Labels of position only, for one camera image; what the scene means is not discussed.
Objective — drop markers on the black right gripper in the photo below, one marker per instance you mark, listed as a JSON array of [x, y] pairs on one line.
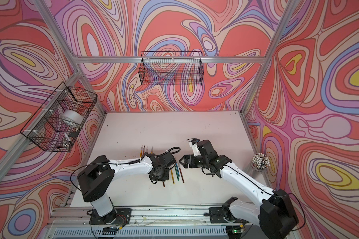
[[186, 158]]

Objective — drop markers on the black wire basket back wall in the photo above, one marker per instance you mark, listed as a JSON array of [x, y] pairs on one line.
[[171, 68]]

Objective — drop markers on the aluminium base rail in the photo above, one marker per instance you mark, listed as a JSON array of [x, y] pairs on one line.
[[150, 222]]

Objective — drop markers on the clear cup of craft knives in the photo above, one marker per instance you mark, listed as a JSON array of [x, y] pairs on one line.
[[260, 162]]

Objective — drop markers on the black wire basket left wall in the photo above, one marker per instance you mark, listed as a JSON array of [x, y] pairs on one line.
[[47, 131]]

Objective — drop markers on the white tape roll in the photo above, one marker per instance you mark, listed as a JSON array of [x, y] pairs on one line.
[[71, 118]]

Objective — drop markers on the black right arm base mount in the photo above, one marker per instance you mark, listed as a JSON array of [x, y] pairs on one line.
[[223, 214]]

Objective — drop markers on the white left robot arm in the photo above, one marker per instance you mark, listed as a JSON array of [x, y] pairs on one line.
[[96, 177]]

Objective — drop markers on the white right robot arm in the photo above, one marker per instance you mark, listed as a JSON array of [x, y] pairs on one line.
[[271, 210]]

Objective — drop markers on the green capped knife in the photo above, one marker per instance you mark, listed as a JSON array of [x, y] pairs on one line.
[[177, 172]]

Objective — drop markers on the black wire basket wall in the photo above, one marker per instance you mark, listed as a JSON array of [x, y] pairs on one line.
[[171, 68], [47, 131]]

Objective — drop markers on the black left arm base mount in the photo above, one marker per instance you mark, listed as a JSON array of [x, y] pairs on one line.
[[116, 216]]

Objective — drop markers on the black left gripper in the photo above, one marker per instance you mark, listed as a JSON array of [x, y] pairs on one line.
[[154, 179]]

